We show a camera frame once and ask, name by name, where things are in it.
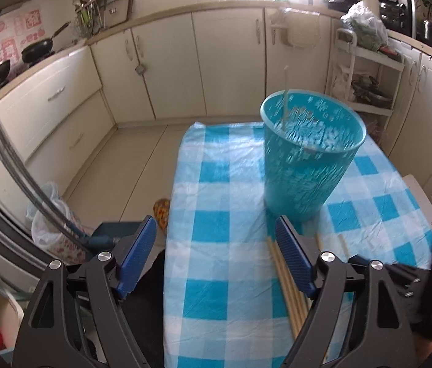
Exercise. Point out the plastic bag of vegetables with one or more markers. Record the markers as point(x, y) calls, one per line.
point(370, 30)

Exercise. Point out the utensil drying rack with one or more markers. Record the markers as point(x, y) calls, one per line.
point(94, 16)

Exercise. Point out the white rolling storage cart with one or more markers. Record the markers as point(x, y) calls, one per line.
point(349, 62)

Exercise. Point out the white plastic bag on floor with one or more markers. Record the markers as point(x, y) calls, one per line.
point(46, 236)

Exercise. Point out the black frying pan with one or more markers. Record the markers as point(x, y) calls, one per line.
point(37, 50)

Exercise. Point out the white thermos jug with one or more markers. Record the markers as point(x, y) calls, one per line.
point(373, 6)

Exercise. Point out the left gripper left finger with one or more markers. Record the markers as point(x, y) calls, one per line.
point(135, 250)

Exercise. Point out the white hanging trash bin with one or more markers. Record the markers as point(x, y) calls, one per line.
point(301, 29)

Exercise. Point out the blue white checkered tablecloth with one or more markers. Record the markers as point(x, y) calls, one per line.
point(224, 304)

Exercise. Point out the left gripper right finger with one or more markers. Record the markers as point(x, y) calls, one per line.
point(300, 255)

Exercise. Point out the teal perforated plastic basket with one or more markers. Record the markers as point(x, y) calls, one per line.
point(304, 164)

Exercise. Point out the dark pot on cart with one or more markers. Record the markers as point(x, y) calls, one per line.
point(367, 92)

